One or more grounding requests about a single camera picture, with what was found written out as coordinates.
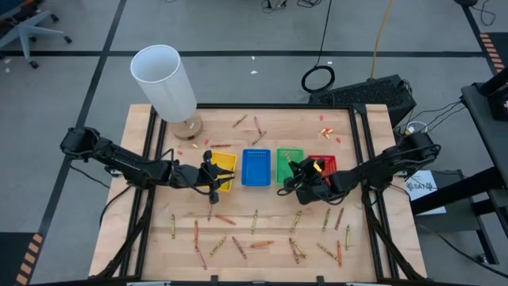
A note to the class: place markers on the red plastic basket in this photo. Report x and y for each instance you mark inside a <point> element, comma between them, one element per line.
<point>328,163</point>

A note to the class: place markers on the blue plastic basket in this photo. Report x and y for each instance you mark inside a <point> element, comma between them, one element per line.
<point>256,168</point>

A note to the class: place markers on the green plastic basket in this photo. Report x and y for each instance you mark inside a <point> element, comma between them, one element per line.
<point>282,167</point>

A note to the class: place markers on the grey office chair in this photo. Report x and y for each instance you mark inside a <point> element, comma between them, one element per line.
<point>25,28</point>

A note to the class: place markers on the black side table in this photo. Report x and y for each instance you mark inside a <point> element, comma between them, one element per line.
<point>492,135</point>

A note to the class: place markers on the white paper sheet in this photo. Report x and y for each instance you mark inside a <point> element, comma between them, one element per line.
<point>420,186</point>

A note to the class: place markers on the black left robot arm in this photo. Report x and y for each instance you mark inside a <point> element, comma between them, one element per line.
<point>119,161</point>

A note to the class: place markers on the yellow plastic basket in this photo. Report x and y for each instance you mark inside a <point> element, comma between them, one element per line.
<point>226,161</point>

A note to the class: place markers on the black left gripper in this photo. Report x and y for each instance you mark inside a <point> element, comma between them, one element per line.
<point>188,176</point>

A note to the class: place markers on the black mat orange stripes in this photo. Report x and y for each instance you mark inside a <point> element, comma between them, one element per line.
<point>12,258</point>
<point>498,43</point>

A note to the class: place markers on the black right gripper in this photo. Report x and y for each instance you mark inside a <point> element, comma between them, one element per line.
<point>309,188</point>

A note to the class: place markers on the yellow-green crayon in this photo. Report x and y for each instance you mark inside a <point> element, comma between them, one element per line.
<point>254,221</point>
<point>173,226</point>
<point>295,221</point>
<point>326,219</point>
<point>239,120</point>
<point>347,237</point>

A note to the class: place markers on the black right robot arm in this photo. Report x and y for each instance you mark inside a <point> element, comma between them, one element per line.
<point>381,165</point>

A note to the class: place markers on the brown crayon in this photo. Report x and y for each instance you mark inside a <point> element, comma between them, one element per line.
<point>259,137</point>

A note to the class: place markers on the orange crayon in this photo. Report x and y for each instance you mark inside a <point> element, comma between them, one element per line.
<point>339,254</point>
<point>195,231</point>
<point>261,244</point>
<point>225,219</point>

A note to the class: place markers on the pink crayon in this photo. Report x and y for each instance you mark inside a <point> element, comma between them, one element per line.
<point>257,124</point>

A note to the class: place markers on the white shade table lamp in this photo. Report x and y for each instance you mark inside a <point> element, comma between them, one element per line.
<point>166,83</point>

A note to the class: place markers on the black computer case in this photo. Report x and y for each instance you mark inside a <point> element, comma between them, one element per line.
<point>365,95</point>

